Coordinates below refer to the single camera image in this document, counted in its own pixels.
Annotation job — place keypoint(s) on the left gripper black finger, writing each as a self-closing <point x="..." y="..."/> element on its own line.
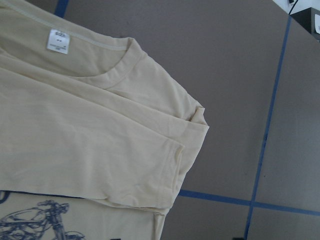
<point x="238" y="238"/>

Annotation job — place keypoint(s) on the cream yellow long-sleeve shirt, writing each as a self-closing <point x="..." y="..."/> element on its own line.
<point x="96" y="138"/>

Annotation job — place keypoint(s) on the black power adapter box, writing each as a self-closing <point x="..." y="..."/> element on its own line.
<point x="309" y="19"/>

